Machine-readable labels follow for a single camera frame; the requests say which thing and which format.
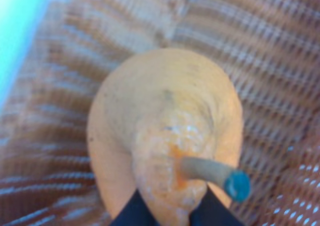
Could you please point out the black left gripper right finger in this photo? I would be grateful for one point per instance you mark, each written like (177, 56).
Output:
(211, 212)

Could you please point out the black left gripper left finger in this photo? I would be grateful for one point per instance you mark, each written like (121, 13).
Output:
(134, 213)

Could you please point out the orange with stem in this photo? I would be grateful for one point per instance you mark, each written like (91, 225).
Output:
(168, 125)

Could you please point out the orange wicker basket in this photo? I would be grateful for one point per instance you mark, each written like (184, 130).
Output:
(269, 48)

